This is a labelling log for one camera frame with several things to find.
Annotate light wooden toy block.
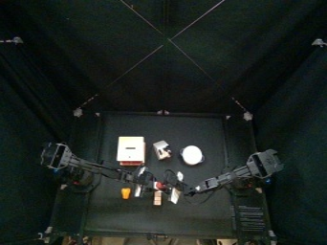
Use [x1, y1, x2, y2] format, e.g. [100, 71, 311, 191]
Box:
[152, 190, 164, 207]

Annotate white rectangular toy block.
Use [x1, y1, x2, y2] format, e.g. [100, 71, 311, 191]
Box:
[168, 188, 183, 205]

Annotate white round plate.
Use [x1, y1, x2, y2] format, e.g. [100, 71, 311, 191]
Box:
[179, 145, 206, 167]

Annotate orange toy salmon slice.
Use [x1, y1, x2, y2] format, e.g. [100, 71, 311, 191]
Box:
[120, 187, 134, 200]

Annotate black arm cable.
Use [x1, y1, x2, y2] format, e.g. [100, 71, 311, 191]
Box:
[191, 189, 219, 206]

